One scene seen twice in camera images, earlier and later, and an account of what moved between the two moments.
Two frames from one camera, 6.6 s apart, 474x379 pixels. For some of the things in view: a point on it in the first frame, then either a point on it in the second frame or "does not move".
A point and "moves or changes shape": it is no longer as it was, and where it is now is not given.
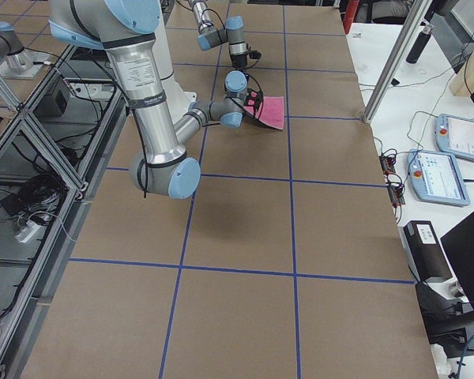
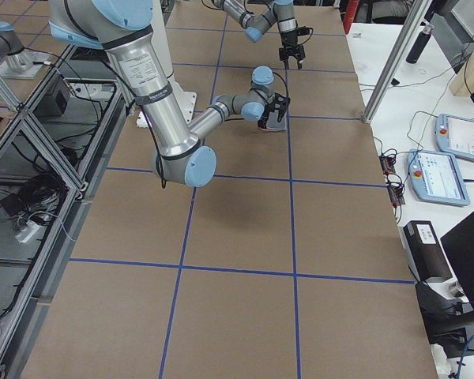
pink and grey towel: x=270 y=112 moves or changes shape
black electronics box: x=55 y=101 does not move
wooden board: x=473 y=70 does not move
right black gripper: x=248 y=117 → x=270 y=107
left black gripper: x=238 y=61 → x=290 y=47
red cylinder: x=349 y=13 does not move
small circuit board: x=387 y=164 does not move
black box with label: x=423 y=251 does not move
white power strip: x=28 y=231 does not move
